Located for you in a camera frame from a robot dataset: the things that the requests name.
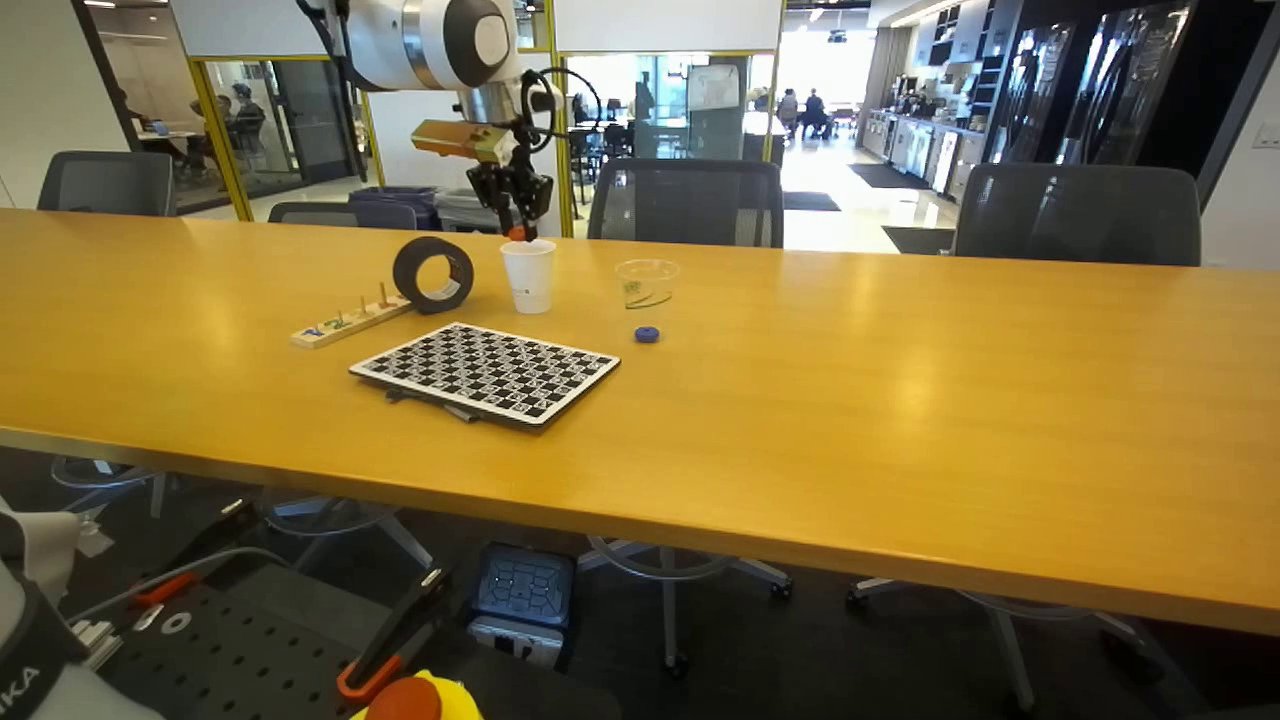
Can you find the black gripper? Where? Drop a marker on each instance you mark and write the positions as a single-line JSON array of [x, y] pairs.
[[515, 176]]

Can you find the blue disc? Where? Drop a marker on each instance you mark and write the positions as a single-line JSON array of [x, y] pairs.
[[644, 332]]

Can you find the white grey robot base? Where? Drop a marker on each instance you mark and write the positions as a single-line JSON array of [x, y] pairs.
[[35, 675]]

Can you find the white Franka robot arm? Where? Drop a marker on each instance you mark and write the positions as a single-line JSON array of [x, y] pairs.
[[402, 43]]

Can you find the white paper cup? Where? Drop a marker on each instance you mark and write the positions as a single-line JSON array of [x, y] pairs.
[[528, 281]]

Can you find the clear plastic cup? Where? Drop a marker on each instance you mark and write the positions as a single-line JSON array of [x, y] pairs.
[[644, 291]]

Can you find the black tape roll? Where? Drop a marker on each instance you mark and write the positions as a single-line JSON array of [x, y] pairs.
[[457, 296]]

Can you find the black white marker board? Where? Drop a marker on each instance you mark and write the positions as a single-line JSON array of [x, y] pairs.
[[485, 375]]

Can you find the grey mesh office chair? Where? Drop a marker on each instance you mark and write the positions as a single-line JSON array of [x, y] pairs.
[[106, 184], [1077, 213], [684, 203]]

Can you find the wooden number puzzle strip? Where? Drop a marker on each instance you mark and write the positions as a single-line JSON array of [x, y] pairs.
[[341, 320]]

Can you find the distant seated person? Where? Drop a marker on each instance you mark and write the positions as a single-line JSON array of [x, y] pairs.
[[789, 115]]

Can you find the black floor mat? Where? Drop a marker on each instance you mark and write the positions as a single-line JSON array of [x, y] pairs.
[[810, 203], [923, 243]]

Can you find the grey box under table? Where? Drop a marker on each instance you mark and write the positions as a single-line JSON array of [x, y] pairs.
[[522, 600]]

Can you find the kitchen counter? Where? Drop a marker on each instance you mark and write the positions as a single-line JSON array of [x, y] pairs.
[[953, 163]]

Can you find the black orange clamp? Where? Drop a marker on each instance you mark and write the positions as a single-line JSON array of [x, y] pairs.
[[391, 640], [164, 576]]

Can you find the yellow red emergency stop button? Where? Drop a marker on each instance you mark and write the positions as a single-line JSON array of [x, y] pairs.
[[420, 698]]

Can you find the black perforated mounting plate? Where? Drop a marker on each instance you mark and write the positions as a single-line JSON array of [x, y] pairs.
[[255, 655]]

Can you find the black glass door refrigerator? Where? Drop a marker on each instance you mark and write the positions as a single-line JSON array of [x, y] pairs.
[[1066, 95]]

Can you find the yellow framed partition wall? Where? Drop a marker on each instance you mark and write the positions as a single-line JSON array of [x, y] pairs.
[[667, 26]]

